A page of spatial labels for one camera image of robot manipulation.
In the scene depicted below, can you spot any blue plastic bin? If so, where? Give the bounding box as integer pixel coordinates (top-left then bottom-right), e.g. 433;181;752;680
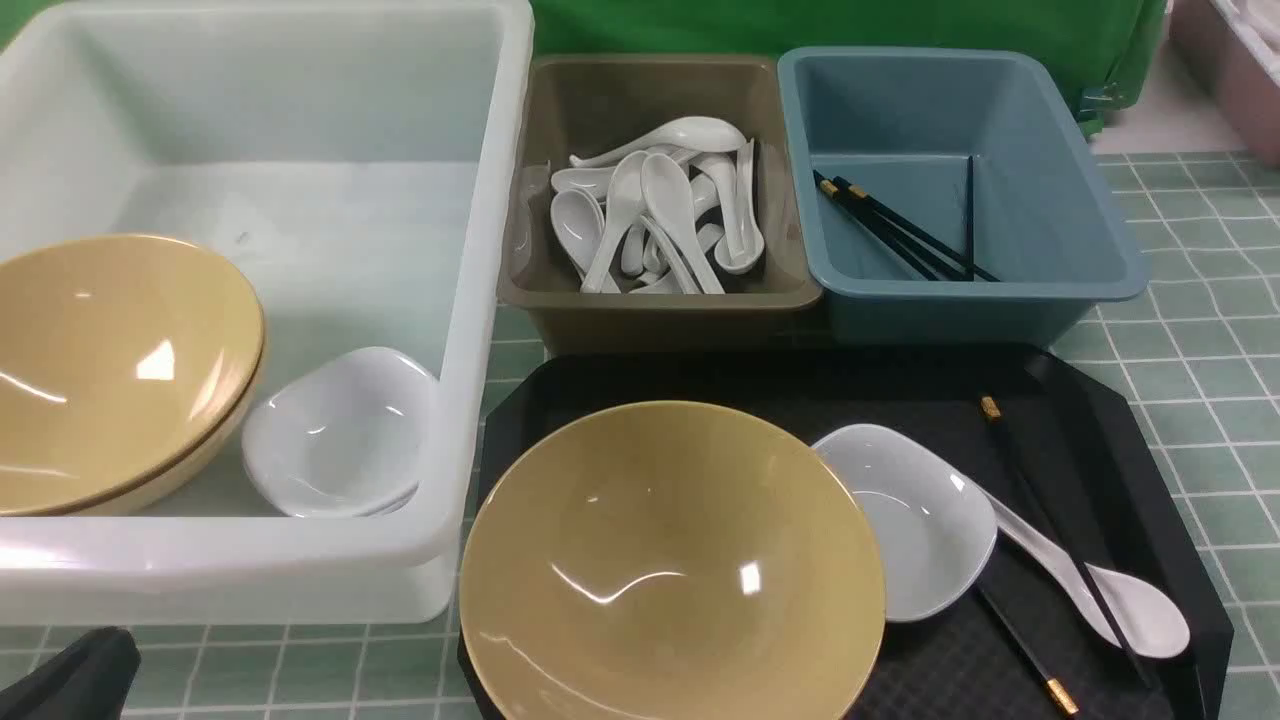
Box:
778;47;1149;347

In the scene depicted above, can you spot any left white spoon in bin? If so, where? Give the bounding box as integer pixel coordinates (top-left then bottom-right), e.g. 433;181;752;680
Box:
550;188;605;282

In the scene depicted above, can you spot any pink plastic bin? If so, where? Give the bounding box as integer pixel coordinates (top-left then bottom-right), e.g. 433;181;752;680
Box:
1169;1;1279;169

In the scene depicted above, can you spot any brown plastic bin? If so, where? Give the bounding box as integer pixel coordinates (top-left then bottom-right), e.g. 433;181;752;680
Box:
495;54;824;356

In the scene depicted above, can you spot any black chopstick gold tip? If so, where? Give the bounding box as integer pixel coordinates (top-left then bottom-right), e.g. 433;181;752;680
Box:
975;582;1080;719
979;395;1160;691

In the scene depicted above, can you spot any stacked yellow bowl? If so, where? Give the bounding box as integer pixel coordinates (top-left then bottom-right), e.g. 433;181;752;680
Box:
1;234;268;518

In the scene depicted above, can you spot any centre white spoon in bin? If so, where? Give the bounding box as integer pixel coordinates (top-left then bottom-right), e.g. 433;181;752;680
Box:
641;152;724;295

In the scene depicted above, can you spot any top white spoon in bin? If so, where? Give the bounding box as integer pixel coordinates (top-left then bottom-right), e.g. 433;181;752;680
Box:
570;117;748;168

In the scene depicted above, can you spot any black chopstick in bin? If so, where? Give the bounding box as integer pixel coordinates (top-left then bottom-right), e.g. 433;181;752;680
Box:
831;176;998;282
813;170;940;281

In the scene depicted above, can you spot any right white spoon in bin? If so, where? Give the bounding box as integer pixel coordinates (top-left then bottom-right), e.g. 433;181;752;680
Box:
714;138;765;275

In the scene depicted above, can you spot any large white plastic tub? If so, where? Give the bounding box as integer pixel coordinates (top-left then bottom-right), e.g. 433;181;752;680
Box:
3;1;535;626

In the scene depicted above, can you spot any black serving tray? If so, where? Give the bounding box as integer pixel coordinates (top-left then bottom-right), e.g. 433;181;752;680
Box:
470;345;1234;719

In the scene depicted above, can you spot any white spoon in bin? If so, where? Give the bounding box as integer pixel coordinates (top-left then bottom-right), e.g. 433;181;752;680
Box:
714;138;765;275
641;152;724;295
550;188;605;282
570;117;748;168

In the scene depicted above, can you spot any white square dish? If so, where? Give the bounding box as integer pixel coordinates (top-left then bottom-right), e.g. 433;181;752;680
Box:
812;423;998;624

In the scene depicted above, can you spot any yellow noodle bowl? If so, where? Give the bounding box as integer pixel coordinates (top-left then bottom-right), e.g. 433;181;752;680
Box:
460;401;887;719

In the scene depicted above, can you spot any stacked white dish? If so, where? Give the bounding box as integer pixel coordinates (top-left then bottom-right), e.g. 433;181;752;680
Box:
241;347;439;518

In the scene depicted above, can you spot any white ceramic soup spoon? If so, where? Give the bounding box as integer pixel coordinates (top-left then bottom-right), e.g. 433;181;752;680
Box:
983;489;1190;659

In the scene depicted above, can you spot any green backdrop cloth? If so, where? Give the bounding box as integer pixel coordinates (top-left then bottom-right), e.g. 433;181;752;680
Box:
531;1;1169;137

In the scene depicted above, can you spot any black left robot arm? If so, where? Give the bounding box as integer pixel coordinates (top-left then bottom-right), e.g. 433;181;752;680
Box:
1;626;141;719

